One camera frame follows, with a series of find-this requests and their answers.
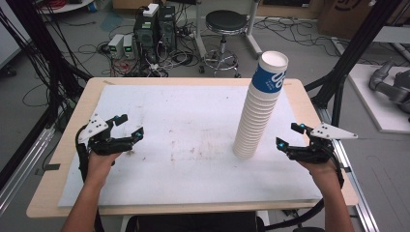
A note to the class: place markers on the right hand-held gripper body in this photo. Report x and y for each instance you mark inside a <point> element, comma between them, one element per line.
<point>317,151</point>

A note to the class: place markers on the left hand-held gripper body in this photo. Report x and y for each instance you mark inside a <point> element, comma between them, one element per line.
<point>96,141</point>

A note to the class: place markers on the stack of white paper cups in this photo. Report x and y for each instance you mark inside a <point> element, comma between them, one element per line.
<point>257,122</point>

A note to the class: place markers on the person's right hand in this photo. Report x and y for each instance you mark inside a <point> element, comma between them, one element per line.
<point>325,172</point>

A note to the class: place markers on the person's left hand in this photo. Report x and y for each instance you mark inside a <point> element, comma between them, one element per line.
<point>100,166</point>

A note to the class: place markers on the black tape piece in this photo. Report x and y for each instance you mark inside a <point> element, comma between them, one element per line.
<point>51,167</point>

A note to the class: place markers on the white foam mat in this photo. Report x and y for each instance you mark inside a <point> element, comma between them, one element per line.
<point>180,177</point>

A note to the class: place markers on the white platform board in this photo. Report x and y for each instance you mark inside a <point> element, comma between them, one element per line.
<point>375,108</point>

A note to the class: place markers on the grey power supply unit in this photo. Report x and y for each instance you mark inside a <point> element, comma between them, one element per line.
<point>115,45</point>
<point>128,45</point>

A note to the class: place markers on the black computer tower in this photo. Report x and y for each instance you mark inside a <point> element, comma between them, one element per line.
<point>167,27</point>
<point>146,35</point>

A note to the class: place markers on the person's dark clothing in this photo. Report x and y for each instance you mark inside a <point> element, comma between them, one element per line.
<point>193,224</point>

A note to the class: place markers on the white power adapter box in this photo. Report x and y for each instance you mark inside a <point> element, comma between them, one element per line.
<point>151,9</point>

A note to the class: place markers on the cardboard box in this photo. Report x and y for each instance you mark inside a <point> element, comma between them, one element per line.
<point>341,16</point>

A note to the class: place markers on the white round table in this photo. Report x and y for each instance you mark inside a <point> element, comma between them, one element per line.
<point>71,7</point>

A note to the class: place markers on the black round stool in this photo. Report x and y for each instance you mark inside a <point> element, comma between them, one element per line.
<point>225,20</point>

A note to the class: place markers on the grey table top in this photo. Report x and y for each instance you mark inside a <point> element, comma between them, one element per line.
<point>393,34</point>

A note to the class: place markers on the white cabinet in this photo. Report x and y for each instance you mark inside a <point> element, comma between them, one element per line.
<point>9,38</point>

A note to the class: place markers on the aluminium rail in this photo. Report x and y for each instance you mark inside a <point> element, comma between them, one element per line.
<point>25,161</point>
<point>361,199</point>

